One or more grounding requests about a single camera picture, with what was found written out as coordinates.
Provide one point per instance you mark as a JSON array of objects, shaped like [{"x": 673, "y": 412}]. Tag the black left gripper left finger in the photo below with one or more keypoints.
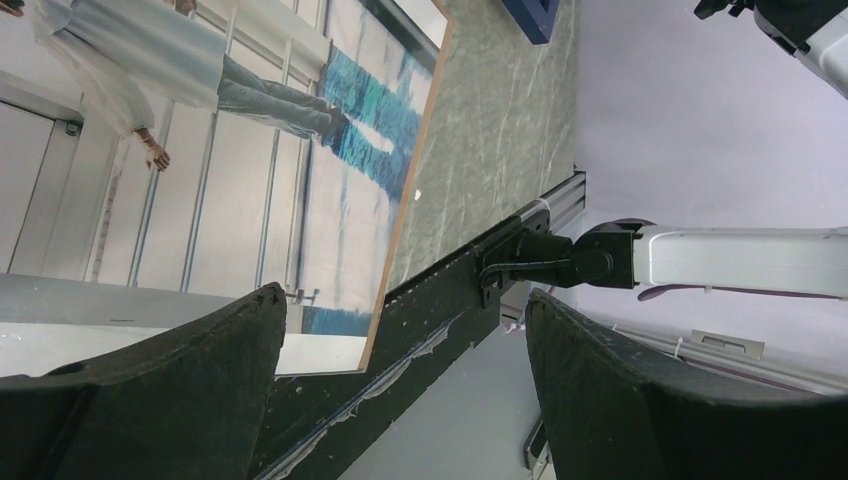
[{"x": 184, "y": 404}]

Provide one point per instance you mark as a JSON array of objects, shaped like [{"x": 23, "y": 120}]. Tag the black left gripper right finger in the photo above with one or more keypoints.
[{"x": 613, "y": 408}]

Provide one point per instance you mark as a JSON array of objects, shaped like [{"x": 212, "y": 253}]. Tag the printed photo of person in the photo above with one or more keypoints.
[{"x": 160, "y": 159}]

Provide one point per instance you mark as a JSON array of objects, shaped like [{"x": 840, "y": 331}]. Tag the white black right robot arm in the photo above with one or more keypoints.
[{"x": 627, "y": 253}]

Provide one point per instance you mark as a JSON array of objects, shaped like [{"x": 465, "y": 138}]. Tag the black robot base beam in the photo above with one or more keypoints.
[{"x": 315, "y": 427}]

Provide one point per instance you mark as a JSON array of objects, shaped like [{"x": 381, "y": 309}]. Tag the aluminium front rail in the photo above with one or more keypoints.
[{"x": 563, "y": 203}]

